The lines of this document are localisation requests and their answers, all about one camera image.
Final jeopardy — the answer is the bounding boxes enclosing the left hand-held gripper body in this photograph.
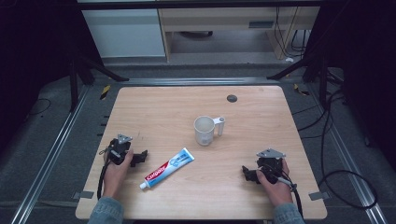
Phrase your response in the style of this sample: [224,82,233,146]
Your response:
[106,133,134,166]

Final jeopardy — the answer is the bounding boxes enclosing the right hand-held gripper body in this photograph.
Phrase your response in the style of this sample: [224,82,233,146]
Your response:
[255,147,288,185]

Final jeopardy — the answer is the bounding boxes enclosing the person's left hand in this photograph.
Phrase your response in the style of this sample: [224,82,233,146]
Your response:
[102,148,134,201]

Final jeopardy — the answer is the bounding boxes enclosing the person's right hand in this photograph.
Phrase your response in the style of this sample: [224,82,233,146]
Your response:
[256,159,294,207]

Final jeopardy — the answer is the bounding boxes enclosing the red white blue toothpaste tube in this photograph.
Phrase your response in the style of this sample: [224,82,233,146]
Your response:
[138,147,196,190]

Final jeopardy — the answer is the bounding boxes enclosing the yellow black tape strip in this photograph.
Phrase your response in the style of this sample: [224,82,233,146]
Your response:
[292,82,311,97]
[99,84,112,102]

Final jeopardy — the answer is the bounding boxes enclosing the black metal stand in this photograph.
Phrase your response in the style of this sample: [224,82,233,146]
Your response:
[67,50,131,113]
[266,46,332,108]

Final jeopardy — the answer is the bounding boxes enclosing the white cabinet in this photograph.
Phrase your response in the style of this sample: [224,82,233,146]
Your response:
[80,7,167,59]

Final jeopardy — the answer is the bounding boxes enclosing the dark curtain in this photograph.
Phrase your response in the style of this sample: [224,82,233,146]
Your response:
[303,0,396,172]
[0,0,104,150]

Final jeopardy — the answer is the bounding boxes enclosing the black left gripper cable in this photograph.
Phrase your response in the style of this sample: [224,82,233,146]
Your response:
[96,148,114,201]

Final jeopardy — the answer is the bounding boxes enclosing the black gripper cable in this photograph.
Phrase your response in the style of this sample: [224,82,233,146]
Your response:
[276,174,304,218]
[96,148,114,201]

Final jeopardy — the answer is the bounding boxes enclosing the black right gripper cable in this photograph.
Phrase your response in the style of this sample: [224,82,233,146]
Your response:
[276,174,304,218]

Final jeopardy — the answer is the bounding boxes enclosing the grey metal table bracket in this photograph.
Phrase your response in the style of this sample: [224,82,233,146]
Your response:
[308,190,331,202]
[72,190,95,201]

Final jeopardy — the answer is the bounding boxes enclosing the black looped floor cable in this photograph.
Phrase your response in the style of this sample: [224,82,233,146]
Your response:
[317,89,379,211]

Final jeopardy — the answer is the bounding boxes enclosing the white cup with handle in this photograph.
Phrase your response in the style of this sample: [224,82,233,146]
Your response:
[192,115,226,147]

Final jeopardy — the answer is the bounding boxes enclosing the aluminium floor rail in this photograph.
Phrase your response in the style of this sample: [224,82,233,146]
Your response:
[10,85,92,224]
[305,83,389,224]
[120,77,280,88]

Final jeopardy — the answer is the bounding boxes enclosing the thin black floor cable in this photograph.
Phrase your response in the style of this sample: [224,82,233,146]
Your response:
[23,97,52,123]

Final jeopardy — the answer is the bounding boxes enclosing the black hanging desk cables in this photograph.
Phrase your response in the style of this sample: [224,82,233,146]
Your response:
[273,6,310,59]

